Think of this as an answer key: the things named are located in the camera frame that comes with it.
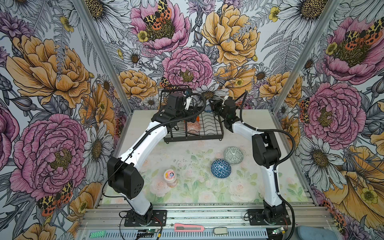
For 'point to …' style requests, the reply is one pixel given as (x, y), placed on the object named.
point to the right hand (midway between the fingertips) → (207, 101)
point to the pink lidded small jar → (170, 176)
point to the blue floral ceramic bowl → (208, 108)
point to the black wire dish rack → (211, 130)
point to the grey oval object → (220, 230)
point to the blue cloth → (306, 232)
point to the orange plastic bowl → (198, 118)
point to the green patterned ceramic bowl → (233, 155)
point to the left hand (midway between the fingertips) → (188, 112)
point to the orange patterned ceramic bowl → (192, 127)
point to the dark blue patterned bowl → (221, 168)
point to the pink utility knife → (179, 227)
